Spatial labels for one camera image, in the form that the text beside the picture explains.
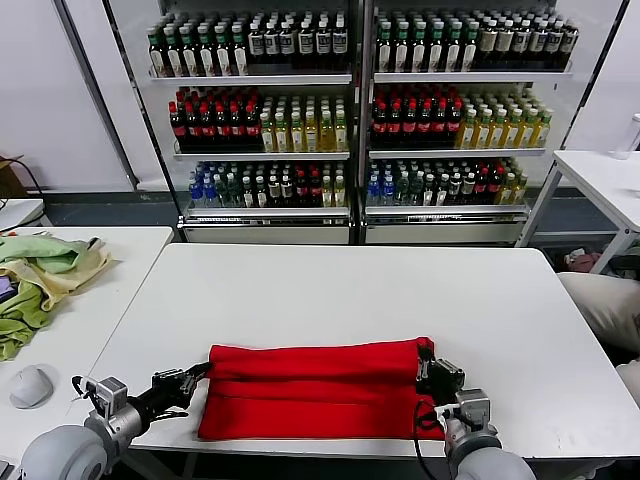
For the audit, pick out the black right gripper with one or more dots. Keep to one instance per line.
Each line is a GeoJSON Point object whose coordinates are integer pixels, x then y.
{"type": "Point", "coordinates": [445, 380]}

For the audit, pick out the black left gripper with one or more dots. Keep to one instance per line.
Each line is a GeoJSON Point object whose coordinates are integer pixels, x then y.
{"type": "Point", "coordinates": [167, 395]}

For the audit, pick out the red shirt with print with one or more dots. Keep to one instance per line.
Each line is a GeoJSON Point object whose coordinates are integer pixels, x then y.
{"type": "Point", "coordinates": [310, 390]}

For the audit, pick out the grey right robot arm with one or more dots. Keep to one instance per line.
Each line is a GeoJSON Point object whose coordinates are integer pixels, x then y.
{"type": "Point", "coordinates": [487, 462]}

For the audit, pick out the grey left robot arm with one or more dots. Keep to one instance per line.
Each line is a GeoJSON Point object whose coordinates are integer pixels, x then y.
{"type": "Point", "coordinates": [65, 455]}

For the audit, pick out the pinkish clothes pile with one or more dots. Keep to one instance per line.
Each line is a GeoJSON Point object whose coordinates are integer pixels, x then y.
{"type": "Point", "coordinates": [582, 261]}

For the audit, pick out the cream garment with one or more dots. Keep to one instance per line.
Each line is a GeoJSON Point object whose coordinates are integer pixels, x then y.
{"type": "Point", "coordinates": [70, 282]}

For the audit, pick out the grey rounded mouse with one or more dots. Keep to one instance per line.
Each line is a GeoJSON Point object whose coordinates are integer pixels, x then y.
{"type": "Point", "coordinates": [31, 387]}

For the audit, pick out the white cap dark bottle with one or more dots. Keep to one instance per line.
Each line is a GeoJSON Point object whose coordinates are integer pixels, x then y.
{"type": "Point", "coordinates": [429, 191]}
{"type": "Point", "coordinates": [248, 194]}
{"type": "Point", "coordinates": [261, 194]}
{"type": "Point", "coordinates": [442, 191]}

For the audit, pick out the green tinted water bottle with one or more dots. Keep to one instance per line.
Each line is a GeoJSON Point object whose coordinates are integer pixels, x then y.
{"type": "Point", "coordinates": [222, 192]}
{"type": "Point", "coordinates": [402, 190]}
{"type": "Point", "coordinates": [416, 190]}
{"type": "Point", "coordinates": [235, 192]}

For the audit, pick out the blue water bottle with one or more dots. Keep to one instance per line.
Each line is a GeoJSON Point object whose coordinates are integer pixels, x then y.
{"type": "Point", "coordinates": [210, 192]}
{"type": "Point", "coordinates": [196, 192]}
{"type": "Point", "coordinates": [374, 190]}
{"type": "Point", "coordinates": [388, 190]}

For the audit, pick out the olive green towel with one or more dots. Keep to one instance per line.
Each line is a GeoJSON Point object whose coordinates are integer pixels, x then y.
{"type": "Point", "coordinates": [20, 320]}

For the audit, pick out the beige label dark bottle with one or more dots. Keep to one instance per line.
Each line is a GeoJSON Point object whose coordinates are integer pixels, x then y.
{"type": "Point", "coordinates": [274, 192]}
{"type": "Point", "coordinates": [455, 187]}
{"type": "Point", "coordinates": [521, 45]}
{"type": "Point", "coordinates": [468, 187]}
{"type": "Point", "coordinates": [286, 192]}
{"type": "Point", "coordinates": [505, 45]}
{"type": "Point", "coordinates": [569, 45]}
{"type": "Point", "coordinates": [537, 45]}
{"type": "Point", "coordinates": [553, 45]}
{"type": "Point", "coordinates": [489, 45]}

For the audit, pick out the red cap cola bottle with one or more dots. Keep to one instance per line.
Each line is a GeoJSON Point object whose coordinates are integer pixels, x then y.
{"type": "Point", "coordinates": [454, 125]}
{"type": "Point", "coordinates": [481, 186]}
{"type": "Point", "coordinates": [238, 127]}
{"type": "Point", "coordinates": [410, 125]}
{"type": "Point", "coordinates": [380, 125]}
{"type": "Point", "coordinates": [194, 127]}
{"type": "Point", "coordinates": [315, 191]}
{"type": "Point", "coordinates": [395, 125]}
{"type": "Point", "coordinates": [252, 127]}
{"type": "Point", "coordinates": [301, 191]}
{"type": "Point", "coordinates": [439, 125]}
{"type": "Point", "coordinates": [178, 127]}
{"type": "Point", "coordinates": [495, 186]}
{"type": "Point", "coordinates": [223, 127]}
{"type": "Point", "coordinates": [424, 125]}
{"type": "Point", "coordinates": [208, 127]}

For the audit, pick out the beige cushion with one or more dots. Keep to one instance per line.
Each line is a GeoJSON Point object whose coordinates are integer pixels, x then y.
{"type": "Point", "coordinates": [605, 307]}
{"type": "Point", "coordinates": [630, 377]}

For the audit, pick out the yellow juice bottle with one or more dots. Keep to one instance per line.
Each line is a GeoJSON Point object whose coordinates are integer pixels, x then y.
{"type": "Point", "coordinates": [511, 131]}
{"type": "Point", "coordinates": [541, 130]}
{"type": "Point", "coordinates": [282, 134]}
{"type": "Point", "coordinates": [483, 131]}
{"type": "Point", "coordinates": [469, 131]}
{"type": "Point", "coordinates": [268, 134]}
{"type": "Point", "coordinates": [297, 134]}
{"type": "Point", "coordinates": [327, 194]}
{"type": "Point", "coordinates": [525, 131]}
{"type": "Point", "coordinates": [341, 132]}
{"type": "Point", "coordinates": [521, 189]}
{"type": "Point", "coordinates": [508, 190]}
{"type": "Point", "coordinates": [497, 131]}
{"type": "Point", "coordinates": [311, 134]}
{"type": "Point", "coordinates": [326, 134]}
{"type": "Point", "coordinates": [340, 194]}

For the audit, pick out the light green garment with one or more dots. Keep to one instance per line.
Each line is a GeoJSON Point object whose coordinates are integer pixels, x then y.
{"type": "Point", "coordinates": [45, 252]}

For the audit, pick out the purple patterned item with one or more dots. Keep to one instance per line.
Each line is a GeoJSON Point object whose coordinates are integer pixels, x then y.
{"type": "Point", "coordinates": [6, 289]}

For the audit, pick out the black flat device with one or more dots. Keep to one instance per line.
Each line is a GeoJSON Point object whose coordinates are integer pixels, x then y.
{"type": "Point", "coordinates": [6, 468]}

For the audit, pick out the dark green bag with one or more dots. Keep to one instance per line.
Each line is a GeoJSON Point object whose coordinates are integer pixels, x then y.
{"type": "Point", "coordinates": [625, 266]}

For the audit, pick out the white side table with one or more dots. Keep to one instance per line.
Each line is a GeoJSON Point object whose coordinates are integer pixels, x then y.
{"type": "Point", "coordinates": [595, 170]}

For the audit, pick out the brown cardboard box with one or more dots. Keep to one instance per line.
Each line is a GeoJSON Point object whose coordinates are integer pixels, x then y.
{"type": "Point", "coordinates": [9, 177]}

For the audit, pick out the drinks display shelf unit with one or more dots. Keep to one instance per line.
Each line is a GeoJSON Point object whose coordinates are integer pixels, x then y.
{"type": "Point", "coordinates": [260, 80]}
{"type": "Point", "coordinates": [470, 78]}

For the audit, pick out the green cap tea bottle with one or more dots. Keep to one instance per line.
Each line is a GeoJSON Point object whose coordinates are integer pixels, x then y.
{"type": "Point", "coordinates": [207, 52]}
{"type": "Point", "coordinates": [223, 52]}
{"type": "Point", "coordinates": [156, 52]}
{"type": "Point", "coordinates": [436, 50]}
{"type": "Point", "coordinates": [419, 50]}
{"type": "Point", "coordinates": [401, 50]}
{"type": "Point", "coordinates": [384, 50]}
{"type": "Point", "coordinates": [454, 50]}
{"type": "Point", "coordinates": [240, 52]}
{"type": "Point", "coordinates": [173, 52]}
{"type": "Point", "coordinates": [190, 52]}
{"type": "Point", "coordinates": [470, 50]}

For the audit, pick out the white label dark bottle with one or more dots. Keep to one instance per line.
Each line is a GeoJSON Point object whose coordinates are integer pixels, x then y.
{"type": "Point", "coordinates": [288, 44]}
{"type": "Point", "coordinates": [256, 45]}
{"type": "Point", "coordinates": [306, 44]}
{"type": "Point", "coordinates": [323, 44]}
{"type": "Point", "coordinates": [340, 42]}
{"type": "Point", "coordinates": [272, 45]}

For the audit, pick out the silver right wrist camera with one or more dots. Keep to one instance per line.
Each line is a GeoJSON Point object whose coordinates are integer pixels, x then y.
{"type": "Point", "coordinates": [472, 410]}

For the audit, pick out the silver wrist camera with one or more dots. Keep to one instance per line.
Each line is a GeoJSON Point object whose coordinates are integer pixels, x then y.
{"type": "Point", "coordinates": [107, 395]}
{"type": "Point", "coordinates": [472, 410]}

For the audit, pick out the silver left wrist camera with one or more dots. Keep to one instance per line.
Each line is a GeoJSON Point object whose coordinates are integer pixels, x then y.
{"type": "Point", "coordinates": [107, 395]}

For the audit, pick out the grey metal frame pole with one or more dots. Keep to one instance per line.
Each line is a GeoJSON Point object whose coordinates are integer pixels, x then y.
{"type": "Point", "coordinates": [95, 95]}

